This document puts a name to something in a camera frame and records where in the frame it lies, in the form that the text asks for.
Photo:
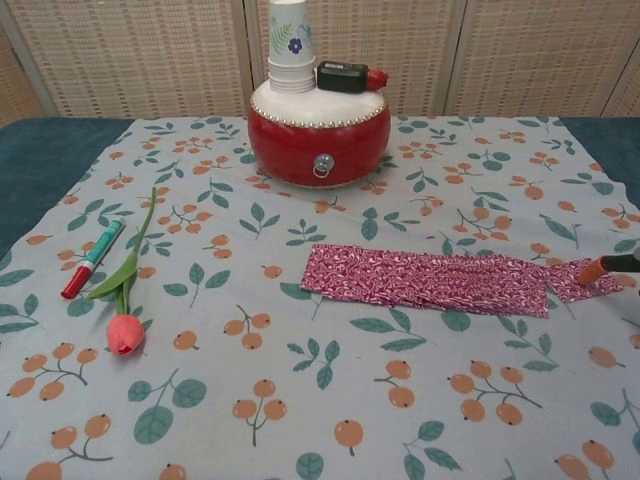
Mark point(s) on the artificial pink tulip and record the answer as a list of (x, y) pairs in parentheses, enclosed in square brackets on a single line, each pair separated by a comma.
[(125, 335)]

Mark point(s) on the black bottle with red cap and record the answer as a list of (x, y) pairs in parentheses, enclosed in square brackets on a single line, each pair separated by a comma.
[(342, 77)]

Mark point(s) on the woven folding screen panel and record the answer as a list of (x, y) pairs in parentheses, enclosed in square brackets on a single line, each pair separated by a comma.
[(550, 55), (140, 55), (10, 75), (380, 40)]

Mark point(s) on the green marker with red cap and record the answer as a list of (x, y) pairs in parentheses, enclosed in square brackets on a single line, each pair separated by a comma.
[(100, 247)]

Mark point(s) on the red drum with white skin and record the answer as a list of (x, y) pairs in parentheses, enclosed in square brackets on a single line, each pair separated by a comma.
[(300, 145)]

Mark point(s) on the floral printed paper cup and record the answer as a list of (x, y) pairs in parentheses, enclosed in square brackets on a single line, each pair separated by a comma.
[(290, 30)]

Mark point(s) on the white paper cup stack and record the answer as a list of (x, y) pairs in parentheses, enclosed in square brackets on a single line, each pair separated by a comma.
[(291, 80)]

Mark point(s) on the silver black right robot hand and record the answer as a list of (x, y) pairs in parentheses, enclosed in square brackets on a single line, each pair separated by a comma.
[(615, 264)]

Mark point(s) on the pink knitted cloth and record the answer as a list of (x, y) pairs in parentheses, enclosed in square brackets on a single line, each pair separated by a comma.
[(400, 280)]

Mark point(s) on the floral print tablecloth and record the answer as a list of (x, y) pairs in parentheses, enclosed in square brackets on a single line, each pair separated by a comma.
[(300, 350)]

